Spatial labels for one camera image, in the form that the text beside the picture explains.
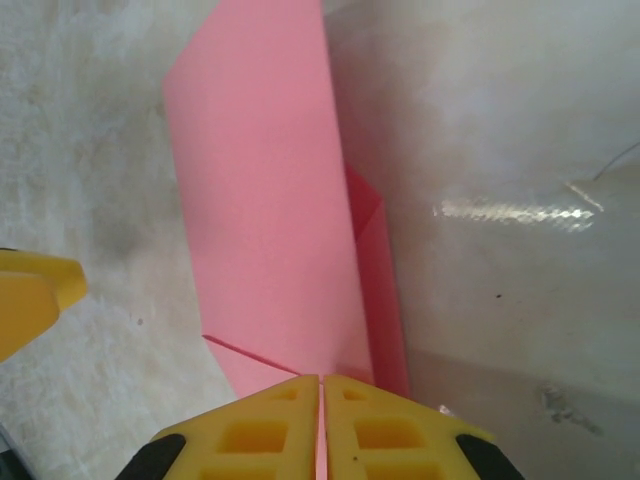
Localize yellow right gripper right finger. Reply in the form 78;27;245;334
323;374;521;480

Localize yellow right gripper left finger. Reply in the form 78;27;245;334
117;374;321;480

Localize pink paper sheet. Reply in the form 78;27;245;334
162;0;411;401

